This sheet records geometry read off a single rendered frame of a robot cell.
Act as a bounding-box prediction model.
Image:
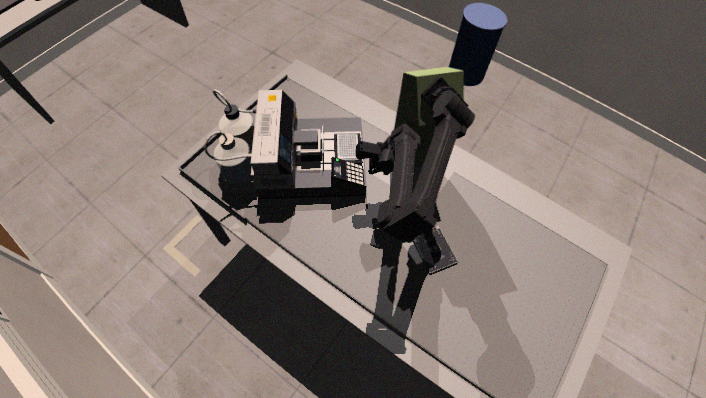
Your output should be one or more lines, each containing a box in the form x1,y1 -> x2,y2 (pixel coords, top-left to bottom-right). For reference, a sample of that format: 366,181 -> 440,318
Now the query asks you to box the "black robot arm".
355,77 -> 475,243

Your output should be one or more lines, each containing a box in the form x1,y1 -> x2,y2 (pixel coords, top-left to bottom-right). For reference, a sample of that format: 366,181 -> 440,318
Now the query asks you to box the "black raised edge strip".
179,74 -> 288,222

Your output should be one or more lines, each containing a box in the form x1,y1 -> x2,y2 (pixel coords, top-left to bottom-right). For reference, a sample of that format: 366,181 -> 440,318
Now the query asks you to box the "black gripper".
369,157 -> 390,175

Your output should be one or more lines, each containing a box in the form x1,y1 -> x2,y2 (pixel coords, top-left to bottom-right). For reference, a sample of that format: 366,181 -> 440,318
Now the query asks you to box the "white well plate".
337,134 -> 358,161

